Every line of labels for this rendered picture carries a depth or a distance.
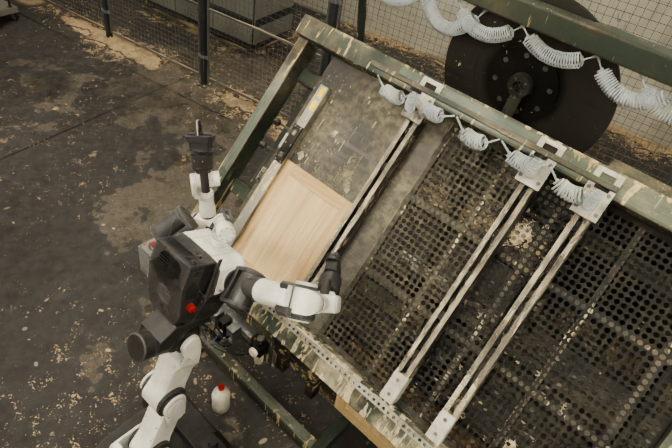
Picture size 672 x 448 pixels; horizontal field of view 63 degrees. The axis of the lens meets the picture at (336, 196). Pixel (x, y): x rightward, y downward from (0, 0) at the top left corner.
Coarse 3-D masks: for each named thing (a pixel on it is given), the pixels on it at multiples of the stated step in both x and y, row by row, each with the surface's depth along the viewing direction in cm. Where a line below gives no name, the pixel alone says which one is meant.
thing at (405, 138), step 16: (432, 80) 230; (416, 96) 220; (416, 112) 231; (416, 128) 234; (400, 144) 235; (384, 160) 237; (400, 160) 239; (384, 176) 235; (368, 192) 241; (352, 208) 239; (368, 208) 240; (352, 224) 237; (336, 240) 240; (320, 256) 241; (320, 272) 239
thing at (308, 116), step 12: (324, 96) 260; (300, 120) 262; (312, 120) 262; (288, 156) 263; (276, 168) 263; (264, 180) 264; (264, 192) 264; (252, 204) 265; (240, 216) 266; (240, 228) 265
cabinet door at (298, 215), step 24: (288, 168) 262; (288, 192) 260; (312, 192) 255; (336, 192) 250; (264, 216) 263; (288, 216) 258; (312, 216) 253; (336, 216) 247; (240, 240) 266; (264, 240) 261; (288, 240) 256; (312, 240) 250; (264, 264) 259; (288, 264) 253; (312, 264) 248
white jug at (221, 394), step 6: (222, 384) 292; (216, 390) 293; (222, 390) 291; (228, 390) 296; (216, 396) 292; (222, 396) 292; (228, 396) 294; (216, 402) 292; (222, 402) 292; (228, 402) 297; (216, 408) 296; (222, 408) 296; (228, 408) 301
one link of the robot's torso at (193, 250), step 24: (168, 240) 201; (192, 240) 207; (168, 264) 197; (192, 264) 193; (216, 264) 200; (240, 264) 209; (168, 288) 200; (192, 288) 197; (216, 288) 202; (168, 312) 205; (192, 312) 201; (216, 312) 217
